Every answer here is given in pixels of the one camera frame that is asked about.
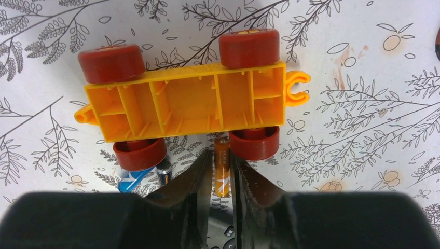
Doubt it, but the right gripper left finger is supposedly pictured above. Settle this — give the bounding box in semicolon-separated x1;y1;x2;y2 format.
1;150;213;248

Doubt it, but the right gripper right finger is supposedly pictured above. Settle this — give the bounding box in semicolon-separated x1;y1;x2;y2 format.
230;155;439;248

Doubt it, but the orange battery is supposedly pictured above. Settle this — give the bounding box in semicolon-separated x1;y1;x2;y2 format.
214;137;230;198

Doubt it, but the black remote control with buttons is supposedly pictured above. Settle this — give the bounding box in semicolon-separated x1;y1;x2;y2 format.
207;207;236;249

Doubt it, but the dark blue battery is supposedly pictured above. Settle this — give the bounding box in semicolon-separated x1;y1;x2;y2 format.
156;158;173;187

